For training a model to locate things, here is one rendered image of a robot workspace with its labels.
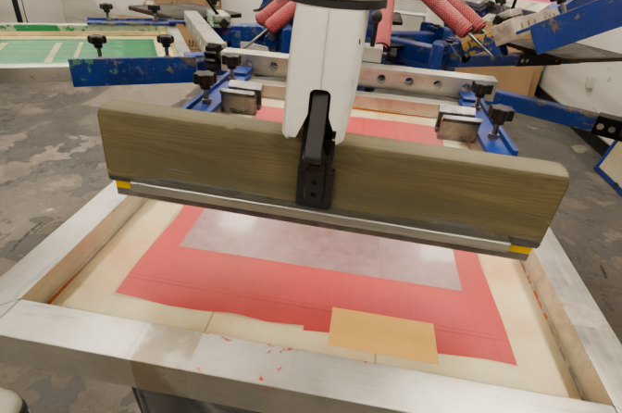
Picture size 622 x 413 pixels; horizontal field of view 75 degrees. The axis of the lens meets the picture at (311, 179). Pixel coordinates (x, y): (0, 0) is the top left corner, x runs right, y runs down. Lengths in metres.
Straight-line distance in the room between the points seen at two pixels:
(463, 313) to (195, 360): 0.28
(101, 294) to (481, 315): 0.40
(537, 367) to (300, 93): 0.34
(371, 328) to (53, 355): 0.28
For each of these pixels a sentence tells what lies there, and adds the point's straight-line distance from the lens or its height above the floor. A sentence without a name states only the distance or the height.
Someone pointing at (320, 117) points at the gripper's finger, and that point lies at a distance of 0.29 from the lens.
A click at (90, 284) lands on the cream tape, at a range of 0.50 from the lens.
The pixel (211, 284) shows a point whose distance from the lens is 0.47.
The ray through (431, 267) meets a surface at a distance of 0.53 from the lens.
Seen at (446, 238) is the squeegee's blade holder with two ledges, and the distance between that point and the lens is 0.38.
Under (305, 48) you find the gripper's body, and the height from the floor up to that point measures 1.22.
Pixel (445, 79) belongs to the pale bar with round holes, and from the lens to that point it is 1.05.
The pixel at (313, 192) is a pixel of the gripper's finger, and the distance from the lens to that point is 0.35.
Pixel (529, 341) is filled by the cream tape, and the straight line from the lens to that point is 0.49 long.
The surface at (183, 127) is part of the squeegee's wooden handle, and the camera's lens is 0.37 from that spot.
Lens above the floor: 1.28
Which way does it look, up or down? 30 degrees down
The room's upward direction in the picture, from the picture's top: 5 degrees clockwise
